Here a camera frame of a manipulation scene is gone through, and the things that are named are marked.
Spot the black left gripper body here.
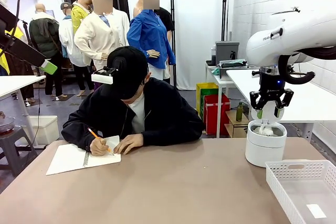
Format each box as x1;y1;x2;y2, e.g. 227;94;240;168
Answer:
0;5;18;41

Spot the mannequin in black shirt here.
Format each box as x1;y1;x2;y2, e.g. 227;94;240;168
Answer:
154;7;175;49

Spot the mannequin in yellow jacket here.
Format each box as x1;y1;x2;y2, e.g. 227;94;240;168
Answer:
70;0;93;35

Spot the person's right forearm black sleeve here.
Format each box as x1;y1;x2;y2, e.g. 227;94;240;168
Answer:
61;119;103;153

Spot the white round trash bin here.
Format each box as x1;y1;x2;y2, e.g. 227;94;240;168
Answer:
245;100;288;168

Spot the yellow green bag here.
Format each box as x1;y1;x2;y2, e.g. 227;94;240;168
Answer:
196;82;220;119

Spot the grey box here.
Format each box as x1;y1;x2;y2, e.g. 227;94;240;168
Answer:
215;40;240;66

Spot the flat white paper note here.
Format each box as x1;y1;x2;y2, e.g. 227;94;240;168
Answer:
306;204;328;219

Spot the white perforated plastic basket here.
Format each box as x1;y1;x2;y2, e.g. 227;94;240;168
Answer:
265;159;336;224

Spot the grey plastic stool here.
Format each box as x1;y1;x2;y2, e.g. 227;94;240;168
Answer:
0;126;37;177

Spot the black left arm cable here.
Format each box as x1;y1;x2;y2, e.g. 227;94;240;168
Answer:
0;0;24;51

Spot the white storage box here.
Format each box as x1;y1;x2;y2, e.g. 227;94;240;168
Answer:
22;115;60;146

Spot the yellow garment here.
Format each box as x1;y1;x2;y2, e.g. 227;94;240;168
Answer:
0;26;28;76

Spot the person's left hand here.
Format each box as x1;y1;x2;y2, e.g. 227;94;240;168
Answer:
113;133;144;155

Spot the black cap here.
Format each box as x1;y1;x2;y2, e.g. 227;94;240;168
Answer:
106;46;149;101

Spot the mannequin in cream cardigan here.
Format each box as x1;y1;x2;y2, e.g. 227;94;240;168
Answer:
73;0;131;71

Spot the glass bowl with red contents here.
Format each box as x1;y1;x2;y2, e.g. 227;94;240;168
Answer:
0;111;16;136

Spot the mannequin in dark green jacket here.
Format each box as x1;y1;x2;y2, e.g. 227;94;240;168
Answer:
28;3;64;98

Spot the white head-mounted camera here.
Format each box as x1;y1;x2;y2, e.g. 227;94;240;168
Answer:
91;66;119;85

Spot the small white side table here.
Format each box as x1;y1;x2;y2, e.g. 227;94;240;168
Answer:
205;60;250;138

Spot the person in black jacket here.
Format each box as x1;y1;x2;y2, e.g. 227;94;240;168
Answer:
61;46;205;154

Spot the person's right hand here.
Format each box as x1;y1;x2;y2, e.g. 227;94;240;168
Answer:
89;137;110;156

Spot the person's left forearm black sleeve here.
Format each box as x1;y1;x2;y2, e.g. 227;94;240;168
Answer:
141;126;205;147

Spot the yellow pencil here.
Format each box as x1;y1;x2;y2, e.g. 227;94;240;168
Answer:
87;127;115;156

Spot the grey metal tray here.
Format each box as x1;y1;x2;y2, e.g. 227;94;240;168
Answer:
218;58;249;80

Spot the red bag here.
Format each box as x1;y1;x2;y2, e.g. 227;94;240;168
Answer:
203;93;231;135

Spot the mannequin in white shirt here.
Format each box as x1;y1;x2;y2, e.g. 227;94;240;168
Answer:
58;2;94;98

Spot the green bottle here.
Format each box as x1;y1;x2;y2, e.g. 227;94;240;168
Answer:
236;101;244;122

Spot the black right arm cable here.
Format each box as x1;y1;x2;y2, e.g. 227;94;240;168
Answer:
277;47;336;85

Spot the white spiral notebook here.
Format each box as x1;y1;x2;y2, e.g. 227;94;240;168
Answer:
46;135;122;176

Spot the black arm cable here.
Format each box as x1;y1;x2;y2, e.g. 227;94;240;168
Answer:
277;47;336;85
0;0;24;51

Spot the white paper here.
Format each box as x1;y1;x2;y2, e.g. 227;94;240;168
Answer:
256;125;275;137

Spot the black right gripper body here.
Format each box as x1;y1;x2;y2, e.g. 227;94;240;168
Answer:
258;73;287;101

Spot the low wooden shelf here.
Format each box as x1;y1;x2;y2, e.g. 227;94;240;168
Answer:
224;110;250;138

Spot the mannequin in blue shirt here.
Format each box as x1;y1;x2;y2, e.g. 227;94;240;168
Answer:
127;0;176;80

